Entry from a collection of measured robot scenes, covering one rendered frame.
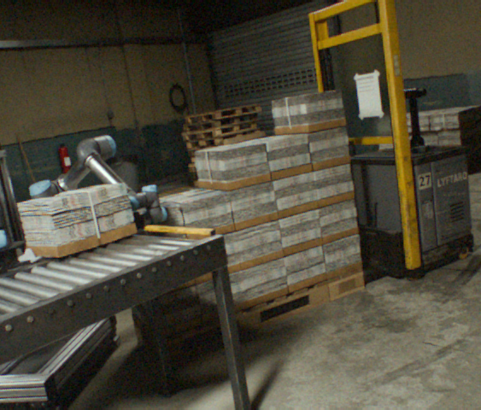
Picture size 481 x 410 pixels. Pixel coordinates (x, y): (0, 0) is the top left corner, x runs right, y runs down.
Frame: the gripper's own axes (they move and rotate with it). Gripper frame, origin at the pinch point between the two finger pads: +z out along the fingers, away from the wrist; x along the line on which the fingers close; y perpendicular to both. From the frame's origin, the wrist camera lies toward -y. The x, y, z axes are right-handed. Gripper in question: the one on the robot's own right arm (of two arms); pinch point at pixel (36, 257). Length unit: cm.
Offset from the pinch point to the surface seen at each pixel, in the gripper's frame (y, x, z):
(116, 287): -7, -67, -5
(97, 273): -3, -55, -4
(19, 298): -3, -51, -30
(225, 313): -34, -65, 41
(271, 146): 23, -17, 142
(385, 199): -31, -28, 237
